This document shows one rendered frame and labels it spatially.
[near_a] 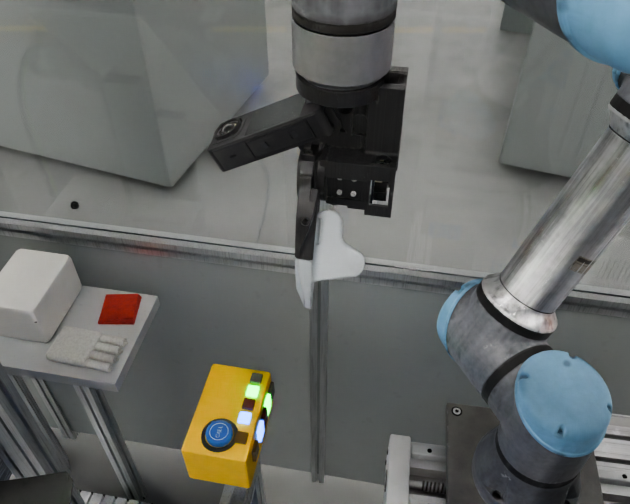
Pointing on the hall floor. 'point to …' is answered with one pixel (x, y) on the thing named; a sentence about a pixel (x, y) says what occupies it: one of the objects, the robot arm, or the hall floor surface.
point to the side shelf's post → (112, 440)
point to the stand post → (17, 426)
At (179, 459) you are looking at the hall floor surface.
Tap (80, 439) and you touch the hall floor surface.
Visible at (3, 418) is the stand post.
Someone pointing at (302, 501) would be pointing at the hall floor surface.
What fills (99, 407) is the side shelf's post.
